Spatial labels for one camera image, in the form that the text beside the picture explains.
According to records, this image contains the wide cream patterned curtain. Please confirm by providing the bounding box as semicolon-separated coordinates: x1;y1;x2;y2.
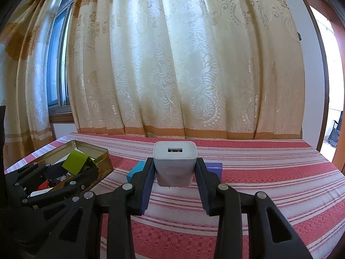
66;0;306;140

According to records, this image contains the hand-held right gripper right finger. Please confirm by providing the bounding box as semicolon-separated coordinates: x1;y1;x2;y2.
194;157;314;259

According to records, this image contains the white charger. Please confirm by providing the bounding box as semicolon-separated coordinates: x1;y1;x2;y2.
153;141;198;188

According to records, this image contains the black sequined hair clip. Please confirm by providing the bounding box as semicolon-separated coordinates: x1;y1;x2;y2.
48;165;72;182

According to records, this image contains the narrow cream patterned curtain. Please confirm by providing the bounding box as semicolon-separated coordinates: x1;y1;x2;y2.
0;0;71;165

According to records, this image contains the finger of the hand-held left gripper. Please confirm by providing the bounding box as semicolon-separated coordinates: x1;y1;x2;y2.
5;162;54;195
22;167;101;215

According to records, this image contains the red striped bed sheet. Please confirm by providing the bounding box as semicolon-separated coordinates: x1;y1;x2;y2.
4;132;345;259

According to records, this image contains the wooden door frame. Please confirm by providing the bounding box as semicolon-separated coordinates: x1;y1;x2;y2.
294;0;345;174

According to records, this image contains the blue block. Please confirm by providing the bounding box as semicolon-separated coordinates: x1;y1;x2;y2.
126;160;148;184

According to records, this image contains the window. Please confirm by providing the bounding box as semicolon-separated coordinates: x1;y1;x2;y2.
46;0;78;125

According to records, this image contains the black folded cart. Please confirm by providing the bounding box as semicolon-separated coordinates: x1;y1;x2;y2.
327;113;345;148

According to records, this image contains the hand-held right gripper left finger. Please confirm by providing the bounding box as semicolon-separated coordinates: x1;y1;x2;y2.
47;157;156;259

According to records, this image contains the green block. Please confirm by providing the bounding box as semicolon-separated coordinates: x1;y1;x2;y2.
62;151;89;174

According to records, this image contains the purple block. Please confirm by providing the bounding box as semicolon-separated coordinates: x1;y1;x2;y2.
204;162;224;178

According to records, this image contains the gold tin box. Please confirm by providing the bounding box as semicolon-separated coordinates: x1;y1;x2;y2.
5;140;114;211

